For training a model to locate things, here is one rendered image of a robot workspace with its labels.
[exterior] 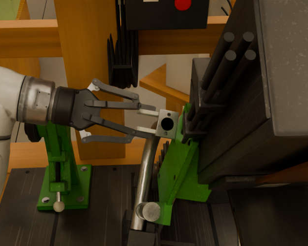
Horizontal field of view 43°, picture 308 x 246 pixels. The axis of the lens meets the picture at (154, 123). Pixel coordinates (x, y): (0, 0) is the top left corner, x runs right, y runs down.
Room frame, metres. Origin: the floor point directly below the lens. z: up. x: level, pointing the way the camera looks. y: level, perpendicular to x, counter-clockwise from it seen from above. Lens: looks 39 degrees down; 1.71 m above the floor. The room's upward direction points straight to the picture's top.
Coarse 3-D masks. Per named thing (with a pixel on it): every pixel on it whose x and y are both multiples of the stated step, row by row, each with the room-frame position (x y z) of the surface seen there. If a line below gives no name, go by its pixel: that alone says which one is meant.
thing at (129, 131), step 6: (84, 114) 0.60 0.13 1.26; (90, 114) 0.60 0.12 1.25; (90, 120) 0.59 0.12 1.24; (96, 120) 0.60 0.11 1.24; (102, 120) 0.60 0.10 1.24; (108, 126) 0.59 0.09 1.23; (114, 126) 0.60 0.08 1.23; (120, 126) 0.60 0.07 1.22; (126, 126) 0.60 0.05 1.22; (126, 132) 0.59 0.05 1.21; (132, 132) 0.59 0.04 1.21
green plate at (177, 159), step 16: (176, 128) 0.61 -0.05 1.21; (176, 144) 0.57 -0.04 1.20; (192, 144) 0.50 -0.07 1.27; (176, 160) 0.54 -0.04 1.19; (192, 160) 0.51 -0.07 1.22; (160, 176) 0.59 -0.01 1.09; (176, 176) 0.50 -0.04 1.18; (192, 176) 0.51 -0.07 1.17; (160, 192) 0.55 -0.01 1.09; (176, 192) 0.50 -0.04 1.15; (192, 192) 0.51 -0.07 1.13; (208, 192) 0.51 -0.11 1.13
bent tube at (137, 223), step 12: (168, 120) 0.64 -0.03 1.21; (156, 132) 0.59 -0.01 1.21; (168, 132) 0.60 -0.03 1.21; (156, 144) 0.67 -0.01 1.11; (144, 156) 0.66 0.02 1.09; (144, 168) 0.63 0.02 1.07; (144, 180) 0.61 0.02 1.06; (144, 192) 0.59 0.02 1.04; (132, 216) 0.56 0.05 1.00; (132, 228) 0.53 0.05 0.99
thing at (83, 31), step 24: (72, 0) 0.86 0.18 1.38; (96, 0) 0.86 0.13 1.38; (72, 24) 0.86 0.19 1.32; (96, 24) 0.86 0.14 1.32; (72, 48) 0.86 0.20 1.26; (96, 48) 0.86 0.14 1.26; (72, 72) 0.86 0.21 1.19; (96, 72) 0.86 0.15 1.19; (96, 96) 0.86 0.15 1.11; (120, 120) 0.87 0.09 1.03; (96, 144) 0.86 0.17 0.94; (120, 144) 0.87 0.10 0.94
